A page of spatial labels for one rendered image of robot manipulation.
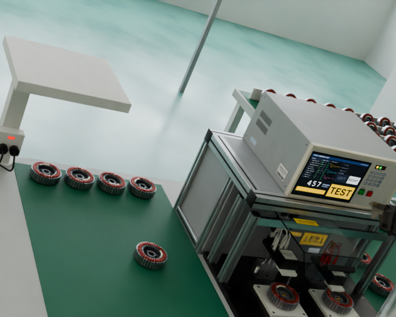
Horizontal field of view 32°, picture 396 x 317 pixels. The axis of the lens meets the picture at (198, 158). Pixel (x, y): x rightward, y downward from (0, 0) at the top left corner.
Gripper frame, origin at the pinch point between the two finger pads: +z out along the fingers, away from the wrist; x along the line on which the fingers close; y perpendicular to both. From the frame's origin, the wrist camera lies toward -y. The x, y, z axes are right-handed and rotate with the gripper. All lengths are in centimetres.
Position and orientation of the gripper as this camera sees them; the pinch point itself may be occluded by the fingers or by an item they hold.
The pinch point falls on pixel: (373, 202)
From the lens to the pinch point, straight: 240.1
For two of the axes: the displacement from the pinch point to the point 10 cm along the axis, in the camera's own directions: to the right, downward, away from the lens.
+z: -4.6, -1.3, 8.8
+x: 8.7, 1.5, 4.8
